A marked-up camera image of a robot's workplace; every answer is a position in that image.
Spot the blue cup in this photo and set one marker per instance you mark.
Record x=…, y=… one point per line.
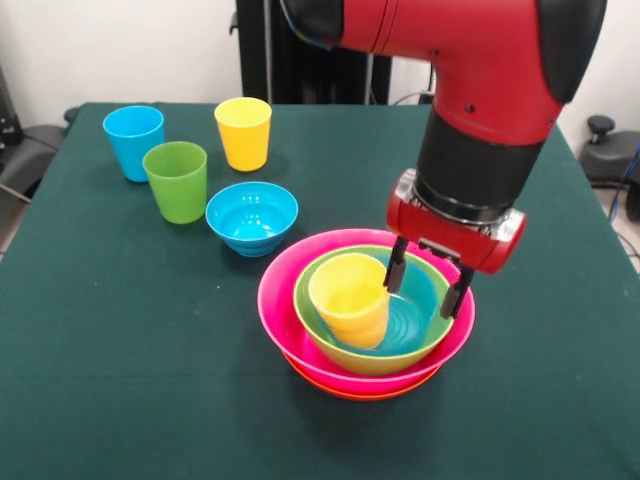
x=130, y=145

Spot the large green bowl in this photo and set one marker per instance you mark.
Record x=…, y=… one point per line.
x=360, y=365

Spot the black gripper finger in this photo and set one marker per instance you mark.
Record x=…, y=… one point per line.
x=395, y=270
x=455, y=300

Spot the green cup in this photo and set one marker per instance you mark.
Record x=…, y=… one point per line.
x=177, y=190

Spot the dark blue bowl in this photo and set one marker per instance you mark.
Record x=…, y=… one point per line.
x=415, y=310

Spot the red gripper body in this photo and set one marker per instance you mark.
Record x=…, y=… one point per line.
x=450, y=235

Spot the large pink bowl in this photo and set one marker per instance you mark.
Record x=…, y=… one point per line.
x=275, y=300

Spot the short yellow cup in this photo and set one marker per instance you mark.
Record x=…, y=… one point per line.
x=345, y=295
x=365, y=337

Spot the dark green table cloth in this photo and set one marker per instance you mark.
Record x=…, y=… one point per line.
x=150, y=390

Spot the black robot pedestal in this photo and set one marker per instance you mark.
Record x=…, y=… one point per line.
x=270, y=60

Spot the tall yellow cup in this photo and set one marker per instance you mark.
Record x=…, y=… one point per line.
x=244, y=145

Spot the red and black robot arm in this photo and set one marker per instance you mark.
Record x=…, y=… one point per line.
x=475, y=75

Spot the orange bowl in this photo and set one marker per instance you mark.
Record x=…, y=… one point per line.
x=360, y=395

